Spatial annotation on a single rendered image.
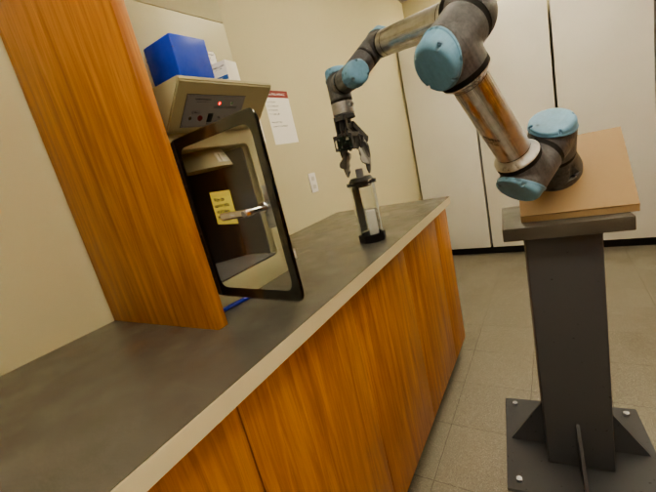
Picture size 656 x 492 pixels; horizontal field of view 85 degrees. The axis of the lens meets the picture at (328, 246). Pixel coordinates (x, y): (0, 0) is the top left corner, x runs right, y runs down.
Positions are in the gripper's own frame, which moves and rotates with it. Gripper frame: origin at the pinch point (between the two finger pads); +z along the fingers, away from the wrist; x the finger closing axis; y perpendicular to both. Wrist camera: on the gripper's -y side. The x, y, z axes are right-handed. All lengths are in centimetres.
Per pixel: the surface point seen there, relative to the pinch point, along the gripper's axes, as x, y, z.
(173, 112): -13, 61, -25
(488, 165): 9, -250, 31
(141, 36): -19, 58, -43
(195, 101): -11, 55, -27
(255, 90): -8.1, 35.7, -29.3
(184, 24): -19, 44, -48
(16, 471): -9, 109, 26
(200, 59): -8, 52, -36
